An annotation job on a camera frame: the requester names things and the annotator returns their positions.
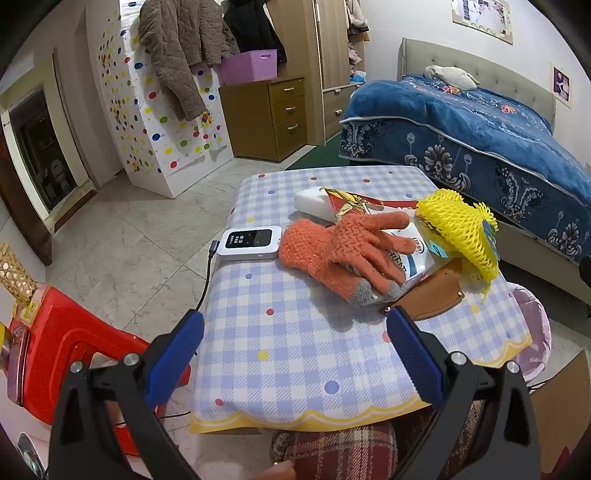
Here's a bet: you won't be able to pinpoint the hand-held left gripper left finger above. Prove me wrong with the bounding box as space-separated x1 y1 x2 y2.
48 310 206 480

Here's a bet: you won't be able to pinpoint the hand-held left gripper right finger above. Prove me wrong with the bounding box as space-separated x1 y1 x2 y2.
387 305 541 480

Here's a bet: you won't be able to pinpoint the pink trash bin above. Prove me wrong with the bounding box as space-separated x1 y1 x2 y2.
510 284 552 384

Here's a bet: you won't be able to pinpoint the orange knit glove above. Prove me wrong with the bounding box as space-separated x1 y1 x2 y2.
278 212 416 308

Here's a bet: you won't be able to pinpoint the yellow foam fruit net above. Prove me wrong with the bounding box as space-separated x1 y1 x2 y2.
416 188 502 303

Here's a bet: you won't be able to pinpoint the brown leather piece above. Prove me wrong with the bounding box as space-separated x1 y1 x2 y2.
381 258 466 320

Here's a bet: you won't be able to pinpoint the white and blue plastic packet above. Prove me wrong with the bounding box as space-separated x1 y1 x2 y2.
360 210 455 308

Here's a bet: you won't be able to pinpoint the checkered tablecloth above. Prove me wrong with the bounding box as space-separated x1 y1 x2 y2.
189 165 534 435

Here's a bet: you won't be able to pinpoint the red plastic stool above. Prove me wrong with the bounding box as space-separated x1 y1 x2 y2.
9 285 192 457

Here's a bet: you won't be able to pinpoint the person's plaid pants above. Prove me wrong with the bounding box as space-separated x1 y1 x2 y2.
270 401 485 480

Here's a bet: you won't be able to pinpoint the white pocket router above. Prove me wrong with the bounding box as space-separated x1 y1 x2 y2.
217 225 282 261

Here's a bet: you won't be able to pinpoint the cardboard box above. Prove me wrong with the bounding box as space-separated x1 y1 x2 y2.
526 348 591 472

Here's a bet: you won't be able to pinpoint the pink flat case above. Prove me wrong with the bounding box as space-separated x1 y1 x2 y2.
7 323 31 407

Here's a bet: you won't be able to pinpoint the red and gold paper bag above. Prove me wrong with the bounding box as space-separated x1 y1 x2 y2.
323 187 419 220

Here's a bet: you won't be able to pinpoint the gold woven holder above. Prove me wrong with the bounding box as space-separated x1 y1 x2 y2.
0 241 38 305

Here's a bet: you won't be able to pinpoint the white cabinet with coloured dots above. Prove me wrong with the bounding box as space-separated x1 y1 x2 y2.
85 0 232 199

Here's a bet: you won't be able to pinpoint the green floor mat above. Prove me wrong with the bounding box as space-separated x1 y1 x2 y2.
288 134 356 171

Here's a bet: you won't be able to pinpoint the blue floral blanket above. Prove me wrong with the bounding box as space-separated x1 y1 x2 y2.
339 76 591 264

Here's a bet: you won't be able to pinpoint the wooden drawer cabinet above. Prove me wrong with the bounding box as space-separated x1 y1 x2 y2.
218 76 309 162

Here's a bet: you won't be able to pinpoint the white plush pillow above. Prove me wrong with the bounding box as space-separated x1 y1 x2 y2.
424 65 481 90

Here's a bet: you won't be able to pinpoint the beige upholstered bed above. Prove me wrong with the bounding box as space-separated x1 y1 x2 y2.
399 38 591 319

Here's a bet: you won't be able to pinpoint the purple plastic basket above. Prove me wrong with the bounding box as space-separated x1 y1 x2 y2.
217 48 279 86

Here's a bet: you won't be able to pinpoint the brown quilted jacket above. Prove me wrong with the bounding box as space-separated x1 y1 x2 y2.
137 0 241 121

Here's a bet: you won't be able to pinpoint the wooden wardrobe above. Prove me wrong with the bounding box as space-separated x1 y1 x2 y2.
272 0 370 146

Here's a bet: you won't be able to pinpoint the black jacket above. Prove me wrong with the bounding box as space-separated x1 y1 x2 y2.
223 0 288 65

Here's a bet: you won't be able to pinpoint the pink hanging clothes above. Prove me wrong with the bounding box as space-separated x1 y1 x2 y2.
344 0 370 65

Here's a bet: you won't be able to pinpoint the black charging cable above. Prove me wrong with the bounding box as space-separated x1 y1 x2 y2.
194 240 223 319

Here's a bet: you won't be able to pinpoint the dark wooden door frame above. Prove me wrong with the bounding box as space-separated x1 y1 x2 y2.
0 83 98 266

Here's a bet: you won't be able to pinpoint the small wall picture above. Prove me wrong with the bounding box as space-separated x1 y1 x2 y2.
551 65 572 102

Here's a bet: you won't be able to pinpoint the large wall picture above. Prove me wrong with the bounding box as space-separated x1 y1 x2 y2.
451 0 514 45

